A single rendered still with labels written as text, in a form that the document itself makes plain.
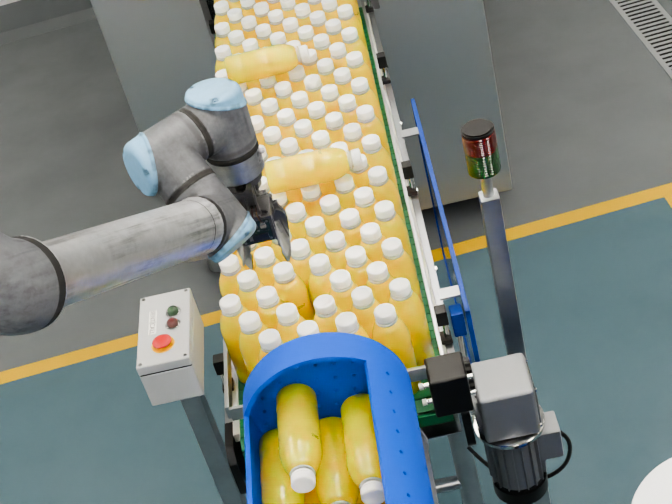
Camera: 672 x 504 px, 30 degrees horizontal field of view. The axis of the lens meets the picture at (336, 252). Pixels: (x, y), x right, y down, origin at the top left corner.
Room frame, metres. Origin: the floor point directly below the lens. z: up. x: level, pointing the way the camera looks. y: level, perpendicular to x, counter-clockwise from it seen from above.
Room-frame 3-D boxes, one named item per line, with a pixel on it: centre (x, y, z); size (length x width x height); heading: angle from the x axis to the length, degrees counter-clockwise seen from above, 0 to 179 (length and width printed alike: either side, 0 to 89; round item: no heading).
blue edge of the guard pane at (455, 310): (2.20, -0.23, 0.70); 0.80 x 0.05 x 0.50; 175
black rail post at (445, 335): (1.80, -0.16, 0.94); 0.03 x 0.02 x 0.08; 175
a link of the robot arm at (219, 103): (1.75, 0.12, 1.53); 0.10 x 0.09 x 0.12; 122
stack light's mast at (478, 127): (1.94, -0.32, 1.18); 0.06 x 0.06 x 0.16
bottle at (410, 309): (1.76, -0.10, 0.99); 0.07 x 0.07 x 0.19
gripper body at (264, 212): (1.75, 0.12, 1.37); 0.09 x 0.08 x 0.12; 176
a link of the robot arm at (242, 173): (1.75, 0.12, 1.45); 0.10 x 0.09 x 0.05; 86
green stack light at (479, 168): (1.94, -0.32, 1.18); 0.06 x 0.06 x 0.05
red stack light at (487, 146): (1.94, -0.32, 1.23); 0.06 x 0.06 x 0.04
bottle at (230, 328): (1.85, 0.22, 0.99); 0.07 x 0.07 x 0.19
